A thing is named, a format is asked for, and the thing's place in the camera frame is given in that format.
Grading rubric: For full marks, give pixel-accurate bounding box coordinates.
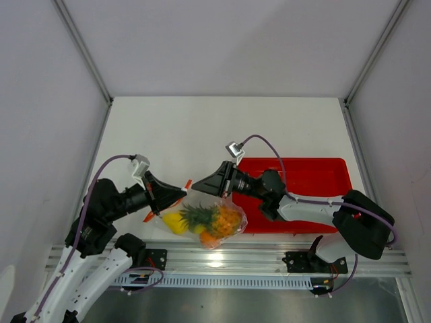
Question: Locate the green toy lime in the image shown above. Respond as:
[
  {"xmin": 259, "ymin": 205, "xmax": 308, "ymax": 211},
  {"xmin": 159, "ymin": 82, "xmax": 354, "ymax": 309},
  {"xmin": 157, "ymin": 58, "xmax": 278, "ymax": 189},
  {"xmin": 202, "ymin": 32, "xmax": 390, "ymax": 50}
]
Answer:
[{"xmin": 193, "ymin": 225, "xmax": 205, "ymax": 235}]

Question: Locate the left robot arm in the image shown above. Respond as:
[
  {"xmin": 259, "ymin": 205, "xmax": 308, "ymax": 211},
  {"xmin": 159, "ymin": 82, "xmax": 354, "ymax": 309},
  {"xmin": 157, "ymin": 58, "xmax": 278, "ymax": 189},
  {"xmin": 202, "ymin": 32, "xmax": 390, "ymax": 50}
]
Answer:
[{"xmin": 12, "ymin": 172, "xmax": 187, "ymax": 322}]

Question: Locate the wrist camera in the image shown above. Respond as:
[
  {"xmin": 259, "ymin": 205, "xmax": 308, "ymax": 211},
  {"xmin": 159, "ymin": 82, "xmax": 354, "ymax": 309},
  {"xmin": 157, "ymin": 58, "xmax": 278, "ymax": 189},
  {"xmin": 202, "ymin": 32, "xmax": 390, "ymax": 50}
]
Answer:
[
  {"xmin": 129, "ymin": 154, "xmax": 150, "ymax": 185},
  {"xmin": 225, "ymin": 141, "xmax": 245, "ymax": 166}
]

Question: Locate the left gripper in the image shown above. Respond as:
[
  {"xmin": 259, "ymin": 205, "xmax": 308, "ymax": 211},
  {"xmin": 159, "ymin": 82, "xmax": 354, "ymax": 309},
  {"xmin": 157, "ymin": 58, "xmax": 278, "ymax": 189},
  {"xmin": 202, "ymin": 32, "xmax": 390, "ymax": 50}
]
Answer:
[{"xmin": 106, "ymin": 170, "xmax": 187, "ymax": 221}]

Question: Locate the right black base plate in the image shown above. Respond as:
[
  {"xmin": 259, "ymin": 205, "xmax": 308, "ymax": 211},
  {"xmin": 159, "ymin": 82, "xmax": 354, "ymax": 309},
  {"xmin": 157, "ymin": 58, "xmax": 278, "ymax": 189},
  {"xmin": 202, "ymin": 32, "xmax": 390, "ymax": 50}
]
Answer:
[{"xmin": 282, "ymin": 251, "xmax": 348, "ymax": 274}]

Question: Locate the aluminium mounting rail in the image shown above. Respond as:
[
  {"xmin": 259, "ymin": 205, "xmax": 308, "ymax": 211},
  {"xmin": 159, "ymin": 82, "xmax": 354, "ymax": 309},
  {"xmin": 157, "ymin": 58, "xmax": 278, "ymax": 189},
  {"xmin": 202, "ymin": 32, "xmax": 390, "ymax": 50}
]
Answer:
[{"xmin": 45, "ymin": 240, "xmax": 412, "ymax": 279}]

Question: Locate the white slotted cable duct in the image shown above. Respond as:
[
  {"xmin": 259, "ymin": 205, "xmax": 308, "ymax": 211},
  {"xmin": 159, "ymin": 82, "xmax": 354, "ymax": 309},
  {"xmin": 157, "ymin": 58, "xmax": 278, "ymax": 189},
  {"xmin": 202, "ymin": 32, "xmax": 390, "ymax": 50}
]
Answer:
[{"xmin": 110, "ymin": 274, "xmax": 313, "ymax": 290}]

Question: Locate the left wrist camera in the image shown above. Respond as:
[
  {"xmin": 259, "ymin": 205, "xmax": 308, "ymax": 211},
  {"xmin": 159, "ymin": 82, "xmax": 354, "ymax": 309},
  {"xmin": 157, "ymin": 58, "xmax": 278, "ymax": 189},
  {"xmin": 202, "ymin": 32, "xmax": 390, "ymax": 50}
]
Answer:
[{"xmin": 129, "ymin": 154, "xmax": 150, "ymax": 185}]

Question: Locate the clear zip top bag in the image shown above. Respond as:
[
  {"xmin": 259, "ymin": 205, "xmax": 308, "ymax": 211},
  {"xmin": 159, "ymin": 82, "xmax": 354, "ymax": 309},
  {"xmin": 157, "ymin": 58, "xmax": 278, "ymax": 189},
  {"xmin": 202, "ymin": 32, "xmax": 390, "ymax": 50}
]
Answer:
[{"xmin": 143, "ymin": 180, "xmax": 248, "ymax": 250}]

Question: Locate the left aluminium corner post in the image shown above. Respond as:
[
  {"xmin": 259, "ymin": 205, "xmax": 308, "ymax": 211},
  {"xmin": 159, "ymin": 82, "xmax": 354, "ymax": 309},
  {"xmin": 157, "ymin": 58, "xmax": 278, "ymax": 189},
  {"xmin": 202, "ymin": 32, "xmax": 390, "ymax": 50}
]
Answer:
[{"xmin": 52, "ymin": 0, "xmax": 113, "ymax": 106}]

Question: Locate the red plastic tray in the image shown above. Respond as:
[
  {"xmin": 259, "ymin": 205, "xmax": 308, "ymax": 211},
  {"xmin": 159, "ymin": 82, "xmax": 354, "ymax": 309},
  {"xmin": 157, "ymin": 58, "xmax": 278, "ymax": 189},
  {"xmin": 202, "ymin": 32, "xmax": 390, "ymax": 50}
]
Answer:
[{"xmin": 232, "ymin": 157, "xmax": 352, "ymax": 235}]

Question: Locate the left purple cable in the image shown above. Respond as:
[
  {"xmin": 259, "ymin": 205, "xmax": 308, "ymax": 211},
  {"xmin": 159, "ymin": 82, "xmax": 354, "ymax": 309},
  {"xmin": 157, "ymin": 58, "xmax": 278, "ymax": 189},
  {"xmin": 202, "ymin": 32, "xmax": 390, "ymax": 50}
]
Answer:
[{"xmin": 32, "ymin": 153, "xmax": 135, "ymax": 323}]

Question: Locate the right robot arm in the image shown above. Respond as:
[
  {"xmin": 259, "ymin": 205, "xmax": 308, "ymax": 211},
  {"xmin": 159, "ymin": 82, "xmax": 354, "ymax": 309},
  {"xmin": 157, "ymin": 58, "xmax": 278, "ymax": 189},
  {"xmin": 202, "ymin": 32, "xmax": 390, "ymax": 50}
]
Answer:
[{"xmin": 191, "ymin": 161, "xmax": 395, "ymax": 272}]

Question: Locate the toy orange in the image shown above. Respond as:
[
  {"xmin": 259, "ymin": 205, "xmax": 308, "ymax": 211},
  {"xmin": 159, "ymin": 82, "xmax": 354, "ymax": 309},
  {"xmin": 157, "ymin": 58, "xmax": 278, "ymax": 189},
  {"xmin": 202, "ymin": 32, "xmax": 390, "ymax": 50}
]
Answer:
[{"xmin": 199, "ymin": 231, "xmax": 224, "ymax": 250}]

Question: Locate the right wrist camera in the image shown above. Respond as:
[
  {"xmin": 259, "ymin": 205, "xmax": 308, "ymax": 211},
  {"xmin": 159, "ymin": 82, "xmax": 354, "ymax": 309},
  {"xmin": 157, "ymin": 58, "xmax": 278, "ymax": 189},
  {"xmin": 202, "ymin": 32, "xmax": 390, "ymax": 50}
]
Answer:
[{"xmin": 225, "ymin": 141, "xmax": 245, "ymax": 166}]

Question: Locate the right aluminium corner post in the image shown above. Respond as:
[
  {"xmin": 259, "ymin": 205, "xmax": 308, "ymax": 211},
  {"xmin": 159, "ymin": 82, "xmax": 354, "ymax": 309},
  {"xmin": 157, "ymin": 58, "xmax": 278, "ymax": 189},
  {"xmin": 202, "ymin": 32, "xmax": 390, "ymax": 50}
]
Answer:
[{"xmin": 343, "ymin": 0, "xmax": 413, "ymax": 106}]

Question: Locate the aluminium corner post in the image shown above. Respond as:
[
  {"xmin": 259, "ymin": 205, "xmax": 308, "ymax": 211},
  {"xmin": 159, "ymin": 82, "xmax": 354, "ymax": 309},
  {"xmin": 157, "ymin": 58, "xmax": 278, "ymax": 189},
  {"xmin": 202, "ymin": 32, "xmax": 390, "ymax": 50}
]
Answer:
[
  {"xmin": 343, "ymin": 0, "xmax": 413, "ymax": 106},
  {"xmin": 52, "ymin": 0, "xmax": 113, "ymax": 106}
]

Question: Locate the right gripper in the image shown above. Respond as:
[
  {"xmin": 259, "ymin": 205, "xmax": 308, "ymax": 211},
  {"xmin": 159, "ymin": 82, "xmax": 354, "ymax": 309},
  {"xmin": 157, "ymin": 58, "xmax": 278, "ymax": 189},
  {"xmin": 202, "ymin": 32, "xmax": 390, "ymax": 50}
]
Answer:
[{"xmin": 192, "ymin": 160, "xmax": 266, "ymax": 201}]

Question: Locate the purple cable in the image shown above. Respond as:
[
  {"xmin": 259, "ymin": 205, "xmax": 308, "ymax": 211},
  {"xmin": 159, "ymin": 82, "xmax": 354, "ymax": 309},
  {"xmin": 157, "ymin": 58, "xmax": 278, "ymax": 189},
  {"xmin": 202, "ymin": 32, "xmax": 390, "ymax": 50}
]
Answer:
[
  {"xmin": 240, "ymin": 134, "xmax": 401, "ymax": 245},
  {"xmin": 32, "ymin": 153, "xmax": 135, "ymax": 323}
]

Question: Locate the toy pineapple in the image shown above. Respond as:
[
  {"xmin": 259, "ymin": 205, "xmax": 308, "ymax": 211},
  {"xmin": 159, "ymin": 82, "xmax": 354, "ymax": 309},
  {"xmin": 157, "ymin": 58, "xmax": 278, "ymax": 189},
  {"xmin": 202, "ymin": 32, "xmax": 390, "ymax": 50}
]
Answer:
[{"xmin": 179, "ymin": 205, "xmax": 243, "ymax": 238}]

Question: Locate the yellow toy lemon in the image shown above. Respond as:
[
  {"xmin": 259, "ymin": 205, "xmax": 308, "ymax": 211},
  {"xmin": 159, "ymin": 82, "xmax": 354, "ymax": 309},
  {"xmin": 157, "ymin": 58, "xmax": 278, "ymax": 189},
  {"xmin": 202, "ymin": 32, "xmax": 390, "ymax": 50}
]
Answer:
[{"xmin": 162, "ymin": 213, "xmax": 189, "ymax": 235}]

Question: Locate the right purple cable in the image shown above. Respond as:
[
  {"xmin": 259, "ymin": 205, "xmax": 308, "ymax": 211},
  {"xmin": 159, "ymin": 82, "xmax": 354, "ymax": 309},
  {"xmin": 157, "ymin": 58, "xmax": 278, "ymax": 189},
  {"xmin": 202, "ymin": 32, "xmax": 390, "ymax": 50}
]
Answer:
[{"xmin": 240, "ymin": 134, "xmax": 401, "ymax": 245}]

